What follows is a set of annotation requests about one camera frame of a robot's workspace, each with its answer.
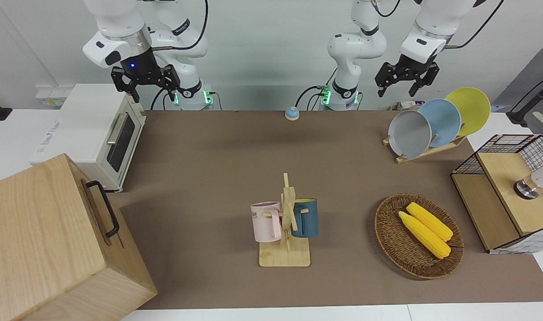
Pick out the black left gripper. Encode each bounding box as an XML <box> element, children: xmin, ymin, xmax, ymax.
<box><xmin>375</xmin><ymin>53</ymin><xmax>440</xmax><ymax>98</ymax></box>

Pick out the wire and wood storage box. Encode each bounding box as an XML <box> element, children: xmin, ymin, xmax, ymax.
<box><xmin>450</xmin><ymin>134</ymin><xmax>543</xmax><ymax>255</ymax></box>

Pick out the yellow plate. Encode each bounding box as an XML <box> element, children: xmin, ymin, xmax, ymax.
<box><xmin>445</xmin><ymin>87</ymin><xmax>491</xmax><ymax>137</ymax></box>

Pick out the small printed box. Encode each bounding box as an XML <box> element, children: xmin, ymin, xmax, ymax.
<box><xmin>389</xmin><ymin>101</ymin><xmax>425</xmax><ymax>112</ymax></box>

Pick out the black box handle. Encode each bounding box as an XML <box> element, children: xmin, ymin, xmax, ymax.
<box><xmin>85</xmin><ymin>180</ymin><xmax>120</xmax><ymax>238</ymax></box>

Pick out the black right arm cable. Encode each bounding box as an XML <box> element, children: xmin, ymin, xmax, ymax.
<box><xmin>151</xmin><ymin>0</ymin><xmax>209</xmax><ymax>50</ymax></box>

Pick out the black right base cable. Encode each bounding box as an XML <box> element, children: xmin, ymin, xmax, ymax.
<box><xmin>150</xmin><ymin>87</ymin><xmax>178</xmax><ymax>111</ymax></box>

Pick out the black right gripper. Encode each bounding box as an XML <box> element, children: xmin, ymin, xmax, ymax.
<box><xmin>110</xmin><ymin>48</ymin><xmax>181</xmax><ymax>103</ymax></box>

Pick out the pink mug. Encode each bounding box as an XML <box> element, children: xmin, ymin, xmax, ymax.
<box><xmin>250</xmin><ymin>202</ymin><xmax>283</xmax><ymax>243</ymax></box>

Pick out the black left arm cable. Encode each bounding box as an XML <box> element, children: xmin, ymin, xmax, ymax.
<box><xmin>373</xmin><ymin>0</ymin><xmax>506</xmax><ymax>49</ymax></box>

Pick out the white toaster oven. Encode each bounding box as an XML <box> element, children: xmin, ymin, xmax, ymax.
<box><xmin>29</xmin><ymin>83</ymin><xmax>146</xmax><ymax>193</ymax></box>

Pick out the black base cable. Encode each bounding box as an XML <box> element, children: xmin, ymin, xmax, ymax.
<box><xmin>295</xmin><ymin>67</ymin><xmax>339</xmax><ymax>111</ymax></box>
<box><xmin>150</xmin><ymin>87</ymin><xmax>178</xmax><ymax>111</ymax></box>

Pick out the gray plate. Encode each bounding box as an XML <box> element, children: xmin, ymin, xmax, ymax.
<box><xmin>388</xmin><ymin>110</ymin><xmax>432</xmax><ymax>160</ymax></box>

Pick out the black left base cable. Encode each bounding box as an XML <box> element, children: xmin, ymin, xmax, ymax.
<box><xmin>295</xmin><ymin>67</ymin><xmax>339</xmax><ymax>111</ymax></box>

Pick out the yellow corn cob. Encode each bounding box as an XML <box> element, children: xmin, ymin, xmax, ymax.
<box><xmin>406</xmin><ymin>202</ymin><xmax>454</xmax><ymax>242</ymax></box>
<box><xmin>398</xmin><ymin>211</ymin><xmax>451</xmax><ymax>259</ymax></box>

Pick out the brown wicker basket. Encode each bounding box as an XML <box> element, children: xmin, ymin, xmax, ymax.
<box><xmin>375</xmin><ymin>193</ymin><xmax>465</xmax><ymax>280</ymax></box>

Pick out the large wooden box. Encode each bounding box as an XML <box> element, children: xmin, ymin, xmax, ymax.
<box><xmin>0</xmin><ymin>153</ymin><xmax>158</xmax><ymax>321</ymax></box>

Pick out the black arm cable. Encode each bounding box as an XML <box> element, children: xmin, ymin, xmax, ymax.
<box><xmin>151</xmin><ymin>0</ymin><xmax>209</xmax><ymax>50</ymax></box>
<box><xmin>373</xmin><ymin>0</ymin><xmax>506</xmax><ymax>49</ymax></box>

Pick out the brown table mat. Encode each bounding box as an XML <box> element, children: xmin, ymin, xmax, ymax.
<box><xmin>106</xmin><ymin>110</ymin><xmax>543</xmax><ymax>310</ymax></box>

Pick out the dark blue mug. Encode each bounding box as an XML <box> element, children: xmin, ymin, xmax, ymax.
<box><xmin>291</xmin><ymin>198</ymin><xmax>319</xmax><ymax>239</ymax></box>

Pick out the light blue plate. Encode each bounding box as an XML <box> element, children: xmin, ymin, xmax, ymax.
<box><xmin>417</xmin><ymin>99</ymin><xmax>461</xmax><ymax>148</ymax></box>

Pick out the wooden mug tree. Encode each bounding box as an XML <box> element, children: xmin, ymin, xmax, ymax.
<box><xmin>259</xmin><ymin>173</ymin><xmax>311</xmax><ymax>268</ymax></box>

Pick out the wooden plate rack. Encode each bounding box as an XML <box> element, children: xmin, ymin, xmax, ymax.
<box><xmin>383</xmin><ymin>134</ymin><xmax>468</xmax><ymax>164</ymax></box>

